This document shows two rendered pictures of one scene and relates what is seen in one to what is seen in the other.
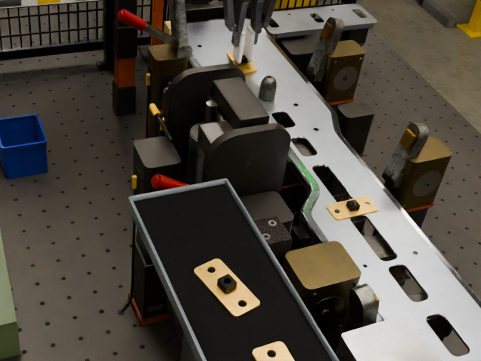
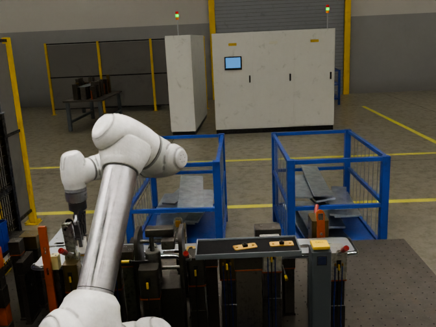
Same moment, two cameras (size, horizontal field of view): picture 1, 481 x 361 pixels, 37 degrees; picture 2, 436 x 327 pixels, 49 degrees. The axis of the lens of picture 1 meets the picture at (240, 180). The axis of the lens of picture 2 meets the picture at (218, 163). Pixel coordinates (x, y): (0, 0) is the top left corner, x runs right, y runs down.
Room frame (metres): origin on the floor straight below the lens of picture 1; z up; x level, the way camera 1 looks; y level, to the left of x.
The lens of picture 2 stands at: (-0.15, 1.42, 1.88)
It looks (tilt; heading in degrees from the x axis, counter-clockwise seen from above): 14 degrees down; 300
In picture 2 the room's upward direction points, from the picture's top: 3 degrees counter-clockwise
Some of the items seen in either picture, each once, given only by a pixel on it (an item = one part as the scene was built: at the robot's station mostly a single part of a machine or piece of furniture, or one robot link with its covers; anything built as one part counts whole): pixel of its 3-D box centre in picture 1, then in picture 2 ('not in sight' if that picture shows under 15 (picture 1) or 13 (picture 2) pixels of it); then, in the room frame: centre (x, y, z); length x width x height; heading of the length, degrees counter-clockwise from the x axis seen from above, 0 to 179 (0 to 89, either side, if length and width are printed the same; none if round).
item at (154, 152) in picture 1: (144, 239); (152, 314); (0.89, 0.15, 0.89); 0.09 x 0.08 x 0.38; 119
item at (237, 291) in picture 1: (226, 284); (244, 245); (0.57, 0.00, 1.17); 0.08 x 0.04 x 0.01; 43
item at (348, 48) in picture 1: (332, 114); not in sight; (1.39, -0.18, 0.87); 0.12 x 0.07 x 0.35; 119
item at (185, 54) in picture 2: not in sight; (187, 71); (5.75, -7.77, 1.22); 2.40 x 0.54 x 2.45; 115
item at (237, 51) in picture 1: (238, 45); (82, 246); (1.33, 0.05, 1.05); 0.03 x 0.01 x 0.07; 29
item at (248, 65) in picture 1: (241, 59); not in sight; (1.33, 0.04, 1.01); 0.08 x 0.04 x 0.01; 29
